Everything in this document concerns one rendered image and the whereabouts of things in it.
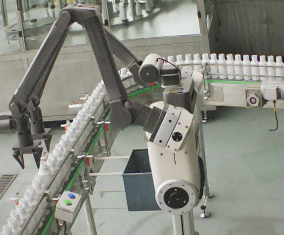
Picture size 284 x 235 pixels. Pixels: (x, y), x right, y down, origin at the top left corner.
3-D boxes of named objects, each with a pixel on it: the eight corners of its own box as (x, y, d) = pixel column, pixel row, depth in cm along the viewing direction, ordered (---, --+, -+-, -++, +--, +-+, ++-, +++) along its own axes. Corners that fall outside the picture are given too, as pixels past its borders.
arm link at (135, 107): (144, 112, 213) (146, 106, 218) (115, 99, 213) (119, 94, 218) (133, 135, 216) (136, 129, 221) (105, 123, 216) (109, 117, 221)
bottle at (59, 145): (61, 178, 314) (55, 148, 308) (57, 175, 319) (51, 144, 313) (72, 175, 316) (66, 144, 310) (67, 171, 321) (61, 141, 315)
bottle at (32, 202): (36, 230, 265) (27, 198, 260) (27, 226, 269) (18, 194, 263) (45, 224, 269) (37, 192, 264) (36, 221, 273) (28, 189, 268)
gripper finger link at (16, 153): (32, 172, 228) (28, 149, 224) (15, 172, 229) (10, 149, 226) (38, 164, 234) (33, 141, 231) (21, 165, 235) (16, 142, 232)
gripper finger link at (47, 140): (40, 149, 285) (37, 129, 282) (55, 148, 284) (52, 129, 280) (36, 155, 279) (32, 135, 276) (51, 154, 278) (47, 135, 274)
